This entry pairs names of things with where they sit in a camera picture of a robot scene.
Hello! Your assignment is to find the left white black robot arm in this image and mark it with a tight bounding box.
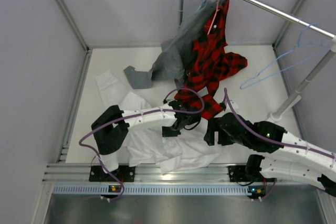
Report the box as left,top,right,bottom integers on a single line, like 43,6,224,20
91,100,201,182

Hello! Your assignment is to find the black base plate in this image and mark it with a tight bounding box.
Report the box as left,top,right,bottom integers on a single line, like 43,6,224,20
89,165,135,183
228,165,260,186

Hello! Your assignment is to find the red black plaid shirt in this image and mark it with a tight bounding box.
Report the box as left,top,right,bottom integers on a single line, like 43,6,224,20
174,0,248,120

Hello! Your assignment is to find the aluminium mounting rail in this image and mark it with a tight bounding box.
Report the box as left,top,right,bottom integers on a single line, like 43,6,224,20
42,163,232,184

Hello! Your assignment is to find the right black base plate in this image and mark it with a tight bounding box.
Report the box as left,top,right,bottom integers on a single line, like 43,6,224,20
228,165,260,186

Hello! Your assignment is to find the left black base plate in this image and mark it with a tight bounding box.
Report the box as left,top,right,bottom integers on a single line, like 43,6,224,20
89,165,135,183

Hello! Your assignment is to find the grey shirt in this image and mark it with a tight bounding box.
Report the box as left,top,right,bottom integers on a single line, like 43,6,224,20
124,0,226,89

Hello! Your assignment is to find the metal clothes rack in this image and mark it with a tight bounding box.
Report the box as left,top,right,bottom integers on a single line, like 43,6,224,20
178,0,335,122

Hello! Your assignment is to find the slotted grey cable duct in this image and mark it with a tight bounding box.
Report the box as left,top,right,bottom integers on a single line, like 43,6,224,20
53,184,254,196

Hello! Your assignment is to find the light blue wire hanger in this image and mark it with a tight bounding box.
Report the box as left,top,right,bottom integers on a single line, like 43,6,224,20
239,23,332,90

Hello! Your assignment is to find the pink wire hanger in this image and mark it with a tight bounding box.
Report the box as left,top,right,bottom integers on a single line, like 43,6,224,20
205,0,225,35

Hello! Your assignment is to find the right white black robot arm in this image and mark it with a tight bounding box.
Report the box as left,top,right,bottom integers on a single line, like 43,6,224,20
204,112,335,196

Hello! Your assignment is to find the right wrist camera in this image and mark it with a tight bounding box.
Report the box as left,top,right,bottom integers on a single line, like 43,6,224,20
219,99,239,111

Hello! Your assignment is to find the white dress shirt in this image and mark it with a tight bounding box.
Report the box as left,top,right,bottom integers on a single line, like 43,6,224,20
96,71,222,174

